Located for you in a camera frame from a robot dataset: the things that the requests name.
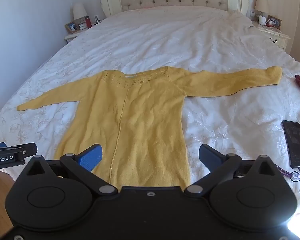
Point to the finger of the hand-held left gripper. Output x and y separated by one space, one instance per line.
27 149

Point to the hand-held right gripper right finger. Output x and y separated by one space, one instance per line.
210 157

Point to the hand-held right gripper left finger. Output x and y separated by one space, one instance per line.
90 158

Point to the yellow knit sweater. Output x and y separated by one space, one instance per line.
145 120

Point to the black smartphone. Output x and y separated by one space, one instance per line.
295 143

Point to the cream nightstand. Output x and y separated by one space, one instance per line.
281 37
72 37

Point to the white floral bedspread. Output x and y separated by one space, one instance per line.
165 42

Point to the small white clock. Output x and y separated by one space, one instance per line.
81 26

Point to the red box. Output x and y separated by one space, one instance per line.
88 22

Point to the white cylinder device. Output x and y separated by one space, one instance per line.
262 20

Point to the cream bedside lamp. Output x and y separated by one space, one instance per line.
79 11
261 3

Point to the wooden picture frame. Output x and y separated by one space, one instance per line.
274 22
71 27

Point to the white wall outlet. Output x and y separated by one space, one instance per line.
252 14
98 19

